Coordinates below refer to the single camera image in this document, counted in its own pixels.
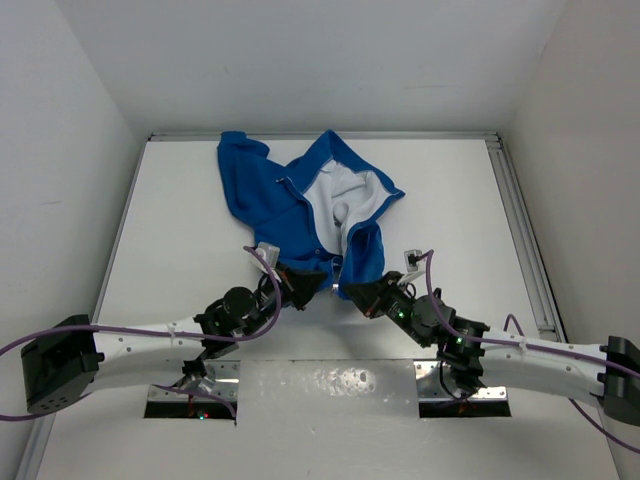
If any metal base plate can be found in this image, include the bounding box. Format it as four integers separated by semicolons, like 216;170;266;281
144;360;241;421
413;360;512;419

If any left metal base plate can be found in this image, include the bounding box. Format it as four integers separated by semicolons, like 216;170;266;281
144;360;241;421

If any blue zip-up jacket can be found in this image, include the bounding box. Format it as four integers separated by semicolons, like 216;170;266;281
217;130;404;297

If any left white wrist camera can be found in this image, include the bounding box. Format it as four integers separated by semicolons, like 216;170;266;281
250;242;280;272

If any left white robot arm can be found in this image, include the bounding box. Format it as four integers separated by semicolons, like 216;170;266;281
20;263;327;416

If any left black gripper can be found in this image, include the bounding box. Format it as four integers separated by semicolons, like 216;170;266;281
241;259;326;337

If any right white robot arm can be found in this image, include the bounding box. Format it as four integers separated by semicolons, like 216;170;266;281
343;271;639;425

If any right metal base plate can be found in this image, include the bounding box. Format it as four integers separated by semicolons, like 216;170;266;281
413;360;512;419

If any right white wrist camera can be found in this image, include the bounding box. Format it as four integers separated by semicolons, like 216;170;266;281
399;249;425;284

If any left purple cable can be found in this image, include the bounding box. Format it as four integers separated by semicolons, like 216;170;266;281
0;244;286;421

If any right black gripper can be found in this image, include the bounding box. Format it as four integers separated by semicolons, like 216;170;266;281
342;271;430;349

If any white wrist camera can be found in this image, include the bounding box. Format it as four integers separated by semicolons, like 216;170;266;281
250;242;280;272
399;249;425;284

